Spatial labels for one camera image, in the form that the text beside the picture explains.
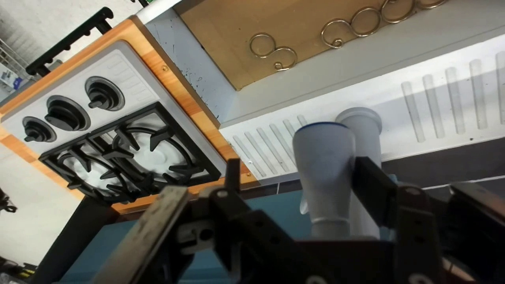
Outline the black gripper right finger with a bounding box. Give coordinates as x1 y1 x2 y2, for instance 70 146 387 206
351 155 444 284

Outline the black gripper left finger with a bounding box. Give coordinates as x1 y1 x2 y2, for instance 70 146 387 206
208 157 302 284

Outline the teal plastic bin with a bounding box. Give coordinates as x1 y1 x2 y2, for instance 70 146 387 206
230 188 316 284

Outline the black burner grate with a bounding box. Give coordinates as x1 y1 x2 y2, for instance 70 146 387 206
37 102 222 206

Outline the white sink with drainboard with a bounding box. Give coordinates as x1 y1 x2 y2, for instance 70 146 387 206
140 0 505 187

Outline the gray toy stove top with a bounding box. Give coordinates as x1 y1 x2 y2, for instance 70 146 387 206
0 40 228 209

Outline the black stove knob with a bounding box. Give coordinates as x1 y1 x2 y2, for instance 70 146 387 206
42 95 92 135
20 116 58 146
81 75 127 114

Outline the toy stove with wooden frame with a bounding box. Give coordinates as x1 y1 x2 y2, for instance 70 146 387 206
0 16 260 218

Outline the gold metal ring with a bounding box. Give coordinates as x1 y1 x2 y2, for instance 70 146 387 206
378 0 414 26
318 18 354 51
350 5 381 40
247 32 277 62
269 45 299 73

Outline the black drawer handle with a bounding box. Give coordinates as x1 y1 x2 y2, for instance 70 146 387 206
23 5 116 80

